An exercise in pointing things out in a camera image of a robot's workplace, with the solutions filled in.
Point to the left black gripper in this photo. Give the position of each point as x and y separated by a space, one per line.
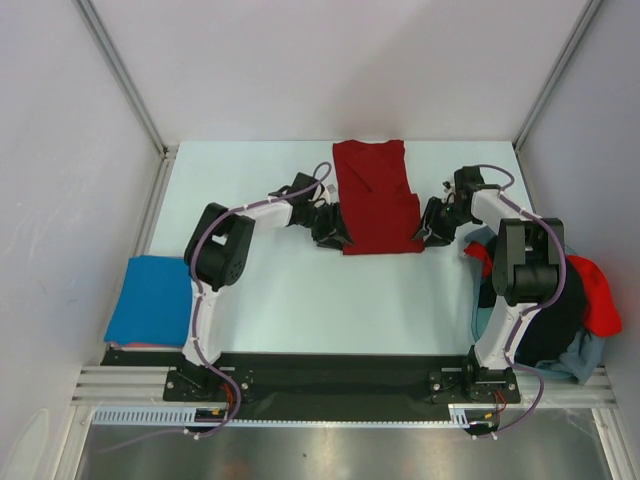
336 225

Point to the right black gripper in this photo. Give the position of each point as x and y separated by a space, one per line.
432 222

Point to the dark red t-shirt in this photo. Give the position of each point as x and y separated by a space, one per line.
379 209

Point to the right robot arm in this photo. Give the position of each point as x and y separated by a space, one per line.
528 274

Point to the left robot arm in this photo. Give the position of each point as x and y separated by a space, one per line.
216 256

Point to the black garment in bin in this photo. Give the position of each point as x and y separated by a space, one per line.
554 328

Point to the bright red garment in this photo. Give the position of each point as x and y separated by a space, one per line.
601 317

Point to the folded blue t-shirt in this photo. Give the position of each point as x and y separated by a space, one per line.
154 305

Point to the grey-blue garment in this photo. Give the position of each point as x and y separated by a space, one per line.
583 355

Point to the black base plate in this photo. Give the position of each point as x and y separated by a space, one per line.
321 382

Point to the right aluminium corner post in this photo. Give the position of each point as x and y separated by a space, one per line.
568 52

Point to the aluminium corner post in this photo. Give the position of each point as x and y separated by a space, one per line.
115 63
568 52

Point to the white slotted cable duct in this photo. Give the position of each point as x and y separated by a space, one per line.
438 416

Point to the aluminium frame rail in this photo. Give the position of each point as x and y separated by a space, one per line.
144 386

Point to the left aluminium corner post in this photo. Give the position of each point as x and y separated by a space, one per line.
115 63

